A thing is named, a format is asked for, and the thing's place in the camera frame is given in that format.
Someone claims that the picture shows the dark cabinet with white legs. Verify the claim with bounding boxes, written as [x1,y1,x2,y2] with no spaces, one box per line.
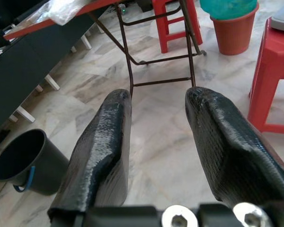
[0,0,109,148]

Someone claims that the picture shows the red folding table, brown legs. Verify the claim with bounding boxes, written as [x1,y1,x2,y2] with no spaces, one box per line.
[3,0,208,95]

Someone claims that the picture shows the teal round ball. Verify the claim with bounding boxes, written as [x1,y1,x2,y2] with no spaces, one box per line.
[199,0,258,21]

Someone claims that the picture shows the orange plastic bucket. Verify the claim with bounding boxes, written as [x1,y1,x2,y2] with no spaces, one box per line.
[209,3,260,56]

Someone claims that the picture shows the black bin with blue handle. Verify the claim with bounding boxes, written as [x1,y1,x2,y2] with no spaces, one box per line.
[0,129,71,196]

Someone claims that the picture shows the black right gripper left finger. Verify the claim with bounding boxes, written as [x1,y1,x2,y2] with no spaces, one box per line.
[48,88,133,227]

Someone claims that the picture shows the red plastic stool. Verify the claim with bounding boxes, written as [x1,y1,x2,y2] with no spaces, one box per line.
[247,18,284,135]
[152,0,204,54]

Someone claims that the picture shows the clear plastic bag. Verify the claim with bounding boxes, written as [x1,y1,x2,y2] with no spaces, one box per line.
[46,0,109,26]

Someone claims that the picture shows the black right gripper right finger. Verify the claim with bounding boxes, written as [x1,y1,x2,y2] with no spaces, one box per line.
[185,86,284,211]

